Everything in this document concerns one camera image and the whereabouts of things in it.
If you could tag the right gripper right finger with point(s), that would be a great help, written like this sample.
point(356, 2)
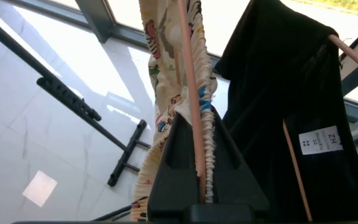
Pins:
point(238, 193)

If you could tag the black garment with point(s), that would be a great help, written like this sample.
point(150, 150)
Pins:
point(275, 77)

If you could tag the black clothes rack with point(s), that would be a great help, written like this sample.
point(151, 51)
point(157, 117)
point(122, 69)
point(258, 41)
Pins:
point(67, 96)

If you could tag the window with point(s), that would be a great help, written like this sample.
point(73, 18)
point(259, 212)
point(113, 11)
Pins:
point(95, 18)

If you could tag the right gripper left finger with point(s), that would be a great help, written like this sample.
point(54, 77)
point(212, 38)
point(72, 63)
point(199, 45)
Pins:
point(169, 193)

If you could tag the cream printed garment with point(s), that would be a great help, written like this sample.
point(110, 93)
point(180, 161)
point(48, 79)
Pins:
point(166, 62)

